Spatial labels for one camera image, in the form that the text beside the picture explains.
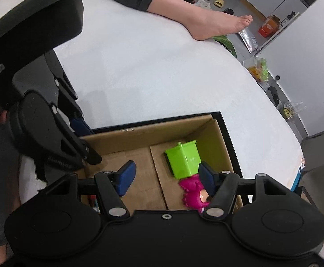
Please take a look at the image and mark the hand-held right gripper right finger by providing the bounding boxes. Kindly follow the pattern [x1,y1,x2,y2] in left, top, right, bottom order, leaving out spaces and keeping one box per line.
[198,161,292,220]

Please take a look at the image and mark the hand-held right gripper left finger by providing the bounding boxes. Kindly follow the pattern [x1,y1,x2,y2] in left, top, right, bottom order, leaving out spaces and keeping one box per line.
[41,160,137,218]

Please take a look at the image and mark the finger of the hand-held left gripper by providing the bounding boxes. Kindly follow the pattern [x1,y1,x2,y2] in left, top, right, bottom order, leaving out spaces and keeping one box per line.
[53,72,95,138]
[52,104,103,165]

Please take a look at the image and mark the brown cardboard box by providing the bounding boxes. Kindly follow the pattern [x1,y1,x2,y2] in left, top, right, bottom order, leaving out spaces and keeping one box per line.
[78,114,245,212]

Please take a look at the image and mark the pink toy figure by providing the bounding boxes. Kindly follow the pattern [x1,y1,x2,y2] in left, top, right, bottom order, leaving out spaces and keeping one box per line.
[178,174,212,209]

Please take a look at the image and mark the green hexagonal block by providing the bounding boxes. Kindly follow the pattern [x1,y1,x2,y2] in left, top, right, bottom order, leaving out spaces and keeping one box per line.
[165,141,201,180]

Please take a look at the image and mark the black tray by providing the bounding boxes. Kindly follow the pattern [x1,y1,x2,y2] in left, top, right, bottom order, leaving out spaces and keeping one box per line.
[91,111,244,179]

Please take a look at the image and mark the black shoe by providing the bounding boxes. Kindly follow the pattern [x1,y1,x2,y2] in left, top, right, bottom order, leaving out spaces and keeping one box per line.
[266,86,279,106]

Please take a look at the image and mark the clear bag with yellow face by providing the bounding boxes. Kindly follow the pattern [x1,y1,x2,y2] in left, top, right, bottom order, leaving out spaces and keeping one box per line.
[280,101,304,121]

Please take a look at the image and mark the yellow green snack bag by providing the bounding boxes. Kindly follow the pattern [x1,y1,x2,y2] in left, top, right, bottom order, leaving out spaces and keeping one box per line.
[247,57,270,82]

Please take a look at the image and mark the dark green bag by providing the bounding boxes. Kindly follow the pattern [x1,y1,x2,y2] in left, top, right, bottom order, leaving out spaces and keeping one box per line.
[212,35,236,57]

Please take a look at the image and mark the silver foil bag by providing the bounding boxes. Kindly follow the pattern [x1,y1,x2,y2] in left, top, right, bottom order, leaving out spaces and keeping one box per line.
[237,28,260,53]

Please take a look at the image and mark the person's leg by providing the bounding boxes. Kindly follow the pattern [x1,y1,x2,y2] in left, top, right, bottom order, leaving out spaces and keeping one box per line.
[148,0,254,42]

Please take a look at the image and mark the white rack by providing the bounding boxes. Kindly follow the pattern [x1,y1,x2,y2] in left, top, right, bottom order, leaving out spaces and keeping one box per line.
[251,12,302,55]

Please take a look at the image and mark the orange cardboard box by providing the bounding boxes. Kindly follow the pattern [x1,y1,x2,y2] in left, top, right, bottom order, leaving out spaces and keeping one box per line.
[258,15,279,38]

